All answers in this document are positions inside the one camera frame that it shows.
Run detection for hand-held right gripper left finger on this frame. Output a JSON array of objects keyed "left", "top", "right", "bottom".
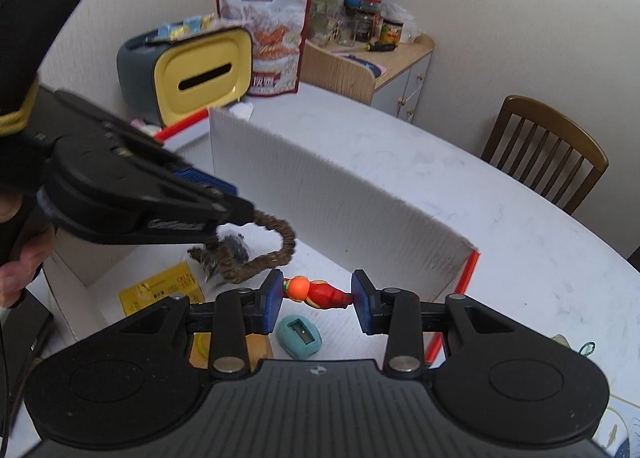
[{"left": 107, "top": 269, "right": 283, "bottom": 379}]

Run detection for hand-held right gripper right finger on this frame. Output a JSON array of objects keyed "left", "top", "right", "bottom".
[{"left": 351, "top": 269, "right": 526, "bottom": 379}]

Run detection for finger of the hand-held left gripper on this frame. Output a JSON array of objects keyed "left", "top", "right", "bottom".
[
  {"left": 102, "top": 121, "right": 236, "bottom": 195},
  {"left": 150, "top": 181, "right": 256, "bottom": 227}
]

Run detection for clear bag of dark pieces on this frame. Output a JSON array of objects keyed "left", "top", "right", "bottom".
[{"left": 210, "top": 233, "right": 251, "bottom": 284}]

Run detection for teal pencil sharpener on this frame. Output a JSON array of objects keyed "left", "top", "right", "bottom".
[{"left": 276, "top": 314, "right": 322, "bottom": 361}]

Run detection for orange red toy figure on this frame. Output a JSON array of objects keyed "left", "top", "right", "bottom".
[{"left": 282, "top": 275, "right": 353, "bottom": 310}]

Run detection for tan yellow squishy toy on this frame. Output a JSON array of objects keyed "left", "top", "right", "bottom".
[{"left": 189, "top": 333, "right": 275, "bottom": 373}]

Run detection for brown bead bracelet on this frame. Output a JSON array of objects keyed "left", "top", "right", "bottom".
[{"left": 187, "top": 211, "right": 297, "bottom": 284}]

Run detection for red white cardboard box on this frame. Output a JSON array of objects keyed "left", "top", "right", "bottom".
[{"left": 42, "top": 106, "right": 483, "bottom": 371}]

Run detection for yellow card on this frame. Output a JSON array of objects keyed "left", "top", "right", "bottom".
[{"left": 118, "top": 261, "right": 206, "bottom": 321}]

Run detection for person's left hand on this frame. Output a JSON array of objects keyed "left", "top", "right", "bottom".
[{"left": 0, "top": 191, "right": 57, "bottom": 309}]

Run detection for yellow grey tissue box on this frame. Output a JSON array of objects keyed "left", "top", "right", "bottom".
[{"left": 116, "top": 24, "right": 253, "bottom": 125}]

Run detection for small blue yellow packets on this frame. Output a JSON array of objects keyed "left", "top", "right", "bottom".
[{"left": 145, "top": 13, "right": 221, "bottom": 44}]

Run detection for red white snack bag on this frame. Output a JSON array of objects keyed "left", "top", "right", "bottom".
[{"left": 214, "top": 0, "right": 315, "bottom": 98}]

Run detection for light wooden panel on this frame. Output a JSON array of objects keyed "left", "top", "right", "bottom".
[{"left": 302, "top": 41, "right": 375, "bottom": 104}]

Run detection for blue pink mat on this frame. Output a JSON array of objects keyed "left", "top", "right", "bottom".
[{"left": 332, "top": 51, "right": 386, "bottom": 76}]

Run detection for clear plastic package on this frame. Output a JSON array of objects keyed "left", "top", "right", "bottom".
[{"left": 310, "top": 0, "right": 346, "bottom": 44}]

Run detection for white wooden side cabinet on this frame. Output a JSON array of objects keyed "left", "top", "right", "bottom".
[{"left": 300, "top": 33, "right": 435, "bottom": 125}]

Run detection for dark glass jar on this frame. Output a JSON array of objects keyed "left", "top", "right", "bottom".
[{"left": 355, "top": 1, "right": 383, "bottom": 42}]

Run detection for brown wooden chair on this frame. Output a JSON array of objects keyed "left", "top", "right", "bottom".
[{"left": 480, "top": 95, "right": 610, "bottom": 215}]

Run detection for jar with yellow label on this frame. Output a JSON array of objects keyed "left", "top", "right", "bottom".
[{"left": 380, "top": 17, "right": 405, "bottom": 45}]

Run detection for clear plastic bag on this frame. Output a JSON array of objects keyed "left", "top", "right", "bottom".
[{"left": 385, "top": 1, "right": 423, "bottom": 44}]

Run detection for black cable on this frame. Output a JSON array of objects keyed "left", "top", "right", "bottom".
[{"left": 0, "top": 323, "right": 21, "bottom": 444}]

